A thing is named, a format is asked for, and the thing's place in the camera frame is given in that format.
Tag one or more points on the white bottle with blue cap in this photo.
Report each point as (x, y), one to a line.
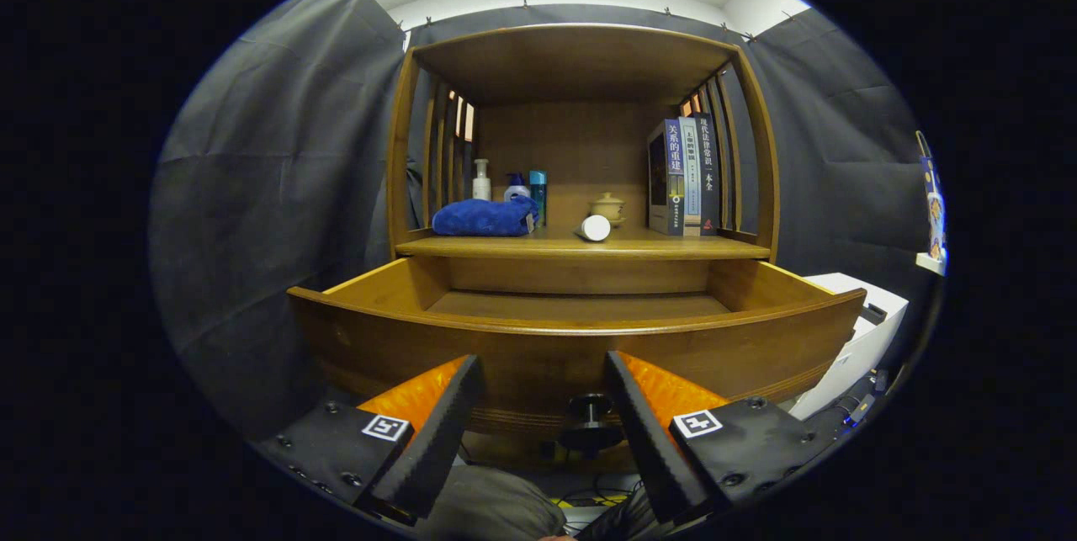
(516, 190)

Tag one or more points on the wooden drawer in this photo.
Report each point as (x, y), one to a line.
(547, 356)

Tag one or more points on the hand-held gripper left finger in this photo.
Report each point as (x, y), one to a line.
(425, 461)

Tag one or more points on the white pump bottle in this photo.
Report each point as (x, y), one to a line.
(481, 186)

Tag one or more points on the book with blue spine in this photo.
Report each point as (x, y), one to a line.
(673, 179)

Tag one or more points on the teal blue bottle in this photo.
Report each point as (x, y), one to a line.
(538, 192)

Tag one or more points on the blue paper bag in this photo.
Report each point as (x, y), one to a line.
(928, 171)

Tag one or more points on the white and green tube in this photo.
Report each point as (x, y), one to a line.
(595, 228)

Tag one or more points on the person's left leg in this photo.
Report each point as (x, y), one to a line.
(488, 507)

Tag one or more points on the wooden cabinet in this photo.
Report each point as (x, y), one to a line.
(572, 61)

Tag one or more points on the blue towel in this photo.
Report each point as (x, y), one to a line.
(484, 217)

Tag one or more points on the wooden countertop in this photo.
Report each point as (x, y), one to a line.
(522, 246)

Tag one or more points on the person's right leg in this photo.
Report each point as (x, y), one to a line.
(627, 520)

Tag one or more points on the white box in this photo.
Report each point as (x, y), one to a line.
(858, 339)

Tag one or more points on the beige lidded teacup with saucer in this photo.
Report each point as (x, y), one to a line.
(607, 209)

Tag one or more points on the person's leg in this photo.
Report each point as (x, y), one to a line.
(627, 520)
(488, 507)

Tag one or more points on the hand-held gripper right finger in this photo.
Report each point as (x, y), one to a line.
(648, 448)

